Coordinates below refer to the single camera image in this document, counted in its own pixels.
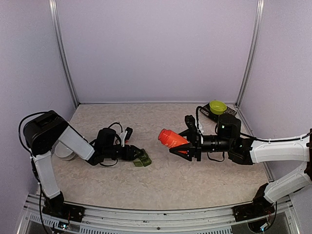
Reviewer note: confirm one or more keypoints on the lime green bowl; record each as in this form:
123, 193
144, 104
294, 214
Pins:
217, 107

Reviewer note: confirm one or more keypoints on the front aluminium rail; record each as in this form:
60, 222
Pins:
102, 219

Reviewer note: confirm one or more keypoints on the orange pill bottle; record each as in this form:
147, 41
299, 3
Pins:
171, 139

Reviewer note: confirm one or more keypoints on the left aluminium frame post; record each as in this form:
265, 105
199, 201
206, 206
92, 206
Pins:
61, 49

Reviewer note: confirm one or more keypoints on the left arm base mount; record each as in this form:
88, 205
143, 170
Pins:
67, 211

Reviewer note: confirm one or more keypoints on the right aluminium frame post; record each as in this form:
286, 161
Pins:
252, 51

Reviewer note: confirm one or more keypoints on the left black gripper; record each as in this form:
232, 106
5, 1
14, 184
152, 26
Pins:
129, 155

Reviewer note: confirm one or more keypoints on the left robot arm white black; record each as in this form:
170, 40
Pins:
43, 134

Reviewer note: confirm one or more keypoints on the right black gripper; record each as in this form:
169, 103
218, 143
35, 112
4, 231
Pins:
194, 149

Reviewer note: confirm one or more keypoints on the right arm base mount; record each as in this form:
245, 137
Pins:
252, 210

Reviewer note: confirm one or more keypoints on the aluminium frame post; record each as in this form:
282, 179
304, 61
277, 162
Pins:
252, 51
61, 49

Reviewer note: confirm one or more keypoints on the black patterned square plate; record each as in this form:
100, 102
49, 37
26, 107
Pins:
214, 115

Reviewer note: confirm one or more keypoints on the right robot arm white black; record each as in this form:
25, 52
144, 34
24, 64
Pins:
245, 150

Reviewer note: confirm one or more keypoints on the green weekly pill organizer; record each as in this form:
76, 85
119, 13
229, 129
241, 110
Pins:
143, 160

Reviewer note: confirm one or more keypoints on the white bowl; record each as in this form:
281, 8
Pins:
63, 152

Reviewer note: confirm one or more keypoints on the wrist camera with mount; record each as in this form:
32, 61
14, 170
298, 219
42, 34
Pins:
125, 136
192, 134

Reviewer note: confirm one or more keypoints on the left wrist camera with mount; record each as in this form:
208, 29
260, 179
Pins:
125, 136

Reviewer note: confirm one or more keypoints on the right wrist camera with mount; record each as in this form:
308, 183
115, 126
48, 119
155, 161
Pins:
192, 134

